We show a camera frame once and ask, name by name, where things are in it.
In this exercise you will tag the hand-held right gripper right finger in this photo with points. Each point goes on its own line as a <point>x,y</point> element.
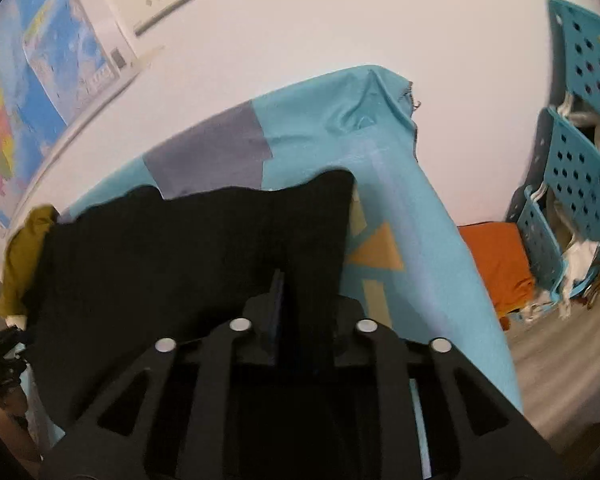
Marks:
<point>362,355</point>

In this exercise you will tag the teal and grey bed sheet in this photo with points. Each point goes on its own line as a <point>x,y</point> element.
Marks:
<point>405,210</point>

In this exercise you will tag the white cloth in rack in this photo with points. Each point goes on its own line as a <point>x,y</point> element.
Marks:
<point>582,260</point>

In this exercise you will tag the orange cloth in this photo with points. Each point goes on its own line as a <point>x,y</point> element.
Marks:
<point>500,265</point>

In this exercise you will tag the mustard yellow garment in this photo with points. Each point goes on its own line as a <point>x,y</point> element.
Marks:
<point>25,255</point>

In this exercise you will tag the person's left forearm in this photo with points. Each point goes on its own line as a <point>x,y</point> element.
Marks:
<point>12,430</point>

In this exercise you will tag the black shirt with gold buttons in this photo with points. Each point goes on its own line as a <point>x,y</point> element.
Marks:
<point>180,260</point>

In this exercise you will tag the blue plastic basket rack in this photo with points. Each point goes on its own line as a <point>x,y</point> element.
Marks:
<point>580,175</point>

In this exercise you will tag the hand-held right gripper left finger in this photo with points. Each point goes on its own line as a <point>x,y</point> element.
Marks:
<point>278,305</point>

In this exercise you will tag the world map wall poster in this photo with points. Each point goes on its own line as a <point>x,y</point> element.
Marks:
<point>40,85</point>

